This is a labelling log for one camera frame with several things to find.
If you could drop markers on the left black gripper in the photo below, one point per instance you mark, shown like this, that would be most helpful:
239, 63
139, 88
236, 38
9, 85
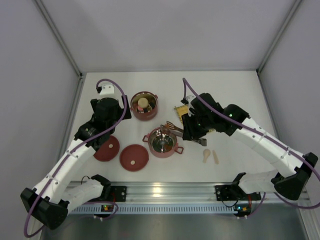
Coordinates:
126, 110

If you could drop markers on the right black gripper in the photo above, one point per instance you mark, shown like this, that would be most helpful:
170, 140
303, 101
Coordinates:
189, 130

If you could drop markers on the white round bun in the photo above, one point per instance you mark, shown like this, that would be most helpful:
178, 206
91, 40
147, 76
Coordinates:
143, 102

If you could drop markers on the black sushi roll with orange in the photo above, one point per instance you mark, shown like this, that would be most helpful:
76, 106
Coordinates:
152, 104

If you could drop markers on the metal tongs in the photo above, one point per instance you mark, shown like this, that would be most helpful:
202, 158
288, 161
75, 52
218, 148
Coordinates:
178, 132

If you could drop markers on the brown eel slice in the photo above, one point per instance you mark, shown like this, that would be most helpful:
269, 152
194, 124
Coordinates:
167, 132

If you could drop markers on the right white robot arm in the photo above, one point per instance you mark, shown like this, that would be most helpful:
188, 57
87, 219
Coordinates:
292, 169

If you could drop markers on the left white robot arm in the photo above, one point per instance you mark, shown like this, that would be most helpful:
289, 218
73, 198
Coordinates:
49, 201

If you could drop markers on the dark red steel-lined pot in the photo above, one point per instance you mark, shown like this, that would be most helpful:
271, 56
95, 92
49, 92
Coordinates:
152, 111

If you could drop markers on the bamboo serving mat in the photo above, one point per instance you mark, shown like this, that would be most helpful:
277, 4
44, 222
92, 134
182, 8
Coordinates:
182, 110

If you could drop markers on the cream small spoon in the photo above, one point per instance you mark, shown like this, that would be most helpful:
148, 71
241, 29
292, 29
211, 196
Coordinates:
206, 154

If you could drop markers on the dark red lid left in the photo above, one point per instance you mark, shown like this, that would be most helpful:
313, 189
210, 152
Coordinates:
108, 150

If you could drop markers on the dark red lid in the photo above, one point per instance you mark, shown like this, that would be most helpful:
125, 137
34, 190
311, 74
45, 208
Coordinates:
134, 157
108, 150

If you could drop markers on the dark red lid right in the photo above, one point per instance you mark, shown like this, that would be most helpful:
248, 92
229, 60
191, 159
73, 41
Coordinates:
134, 157

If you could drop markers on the cream small stick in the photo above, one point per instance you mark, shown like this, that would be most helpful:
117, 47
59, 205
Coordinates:
215, 157

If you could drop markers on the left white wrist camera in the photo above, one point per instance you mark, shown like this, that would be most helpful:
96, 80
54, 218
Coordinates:
106, 91

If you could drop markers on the pink steel-lined pot with handles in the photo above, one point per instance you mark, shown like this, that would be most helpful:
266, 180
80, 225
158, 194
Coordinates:
162, 146

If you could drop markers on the right black base bracket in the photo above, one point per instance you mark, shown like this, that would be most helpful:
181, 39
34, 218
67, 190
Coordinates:
223, 193

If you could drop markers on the black base bracket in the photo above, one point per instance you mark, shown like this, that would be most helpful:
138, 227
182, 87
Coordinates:
118, 193
223, 193

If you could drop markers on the left black base bracket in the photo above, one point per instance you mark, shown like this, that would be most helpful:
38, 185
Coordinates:
118, 193

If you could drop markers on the aluminium mounting rail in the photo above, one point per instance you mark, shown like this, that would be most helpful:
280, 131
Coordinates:
168, 198

